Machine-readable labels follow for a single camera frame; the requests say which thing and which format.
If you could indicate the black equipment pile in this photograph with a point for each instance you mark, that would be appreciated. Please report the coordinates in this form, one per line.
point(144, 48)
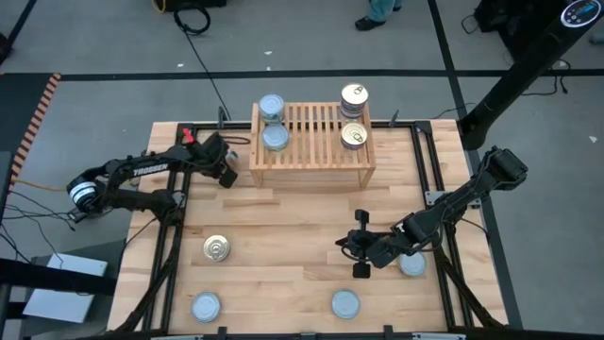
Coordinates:
point(495, 19)

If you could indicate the black power adapter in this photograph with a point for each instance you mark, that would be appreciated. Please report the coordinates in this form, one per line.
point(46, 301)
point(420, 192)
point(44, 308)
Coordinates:
point(82, 212)

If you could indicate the black beam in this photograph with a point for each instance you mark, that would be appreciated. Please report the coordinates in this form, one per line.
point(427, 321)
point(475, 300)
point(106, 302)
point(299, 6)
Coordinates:
point(47, 277)

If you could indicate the blue pink label salmon can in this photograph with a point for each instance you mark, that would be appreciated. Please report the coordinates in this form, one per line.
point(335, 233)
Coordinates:
point(354, 116)
point(354, 94)
point(354, 135)

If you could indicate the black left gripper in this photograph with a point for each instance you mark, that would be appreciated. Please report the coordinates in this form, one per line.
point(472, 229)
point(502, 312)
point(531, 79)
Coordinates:
point(212, 153)

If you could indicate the orange black striped strip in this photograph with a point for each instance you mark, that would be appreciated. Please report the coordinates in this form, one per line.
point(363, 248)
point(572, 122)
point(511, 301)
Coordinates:
point(37, 118)

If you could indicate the red tag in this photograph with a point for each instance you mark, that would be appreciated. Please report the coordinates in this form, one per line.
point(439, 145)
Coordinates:
point(188, 136)

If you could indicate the white flat box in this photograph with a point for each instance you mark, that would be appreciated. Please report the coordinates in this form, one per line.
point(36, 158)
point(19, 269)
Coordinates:
point(56, 304)

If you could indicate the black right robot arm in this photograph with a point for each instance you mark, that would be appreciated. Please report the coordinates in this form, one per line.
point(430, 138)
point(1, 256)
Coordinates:
point(458, 203)

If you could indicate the black equipment case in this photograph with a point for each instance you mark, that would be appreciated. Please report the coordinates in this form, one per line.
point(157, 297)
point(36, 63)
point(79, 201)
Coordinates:
point(193, 4)

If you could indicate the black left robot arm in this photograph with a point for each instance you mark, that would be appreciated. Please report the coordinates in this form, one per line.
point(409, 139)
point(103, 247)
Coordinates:
point(146, 169)

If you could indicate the black table post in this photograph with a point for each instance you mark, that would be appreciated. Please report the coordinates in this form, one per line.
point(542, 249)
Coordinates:
point(394, 118)
point(221, 117)

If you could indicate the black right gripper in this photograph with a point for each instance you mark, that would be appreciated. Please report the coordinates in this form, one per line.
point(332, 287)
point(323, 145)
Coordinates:
point(380, 248)

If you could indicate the wooden slatted shelf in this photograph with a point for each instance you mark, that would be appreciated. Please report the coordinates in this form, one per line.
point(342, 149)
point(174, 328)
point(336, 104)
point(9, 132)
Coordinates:
point(316, 151)

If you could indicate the black metal table frame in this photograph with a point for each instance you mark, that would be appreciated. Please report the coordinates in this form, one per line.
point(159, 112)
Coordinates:
point(212, 125)

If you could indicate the black tower fan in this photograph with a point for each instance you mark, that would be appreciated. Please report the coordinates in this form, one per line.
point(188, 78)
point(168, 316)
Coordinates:
point(519, 71)

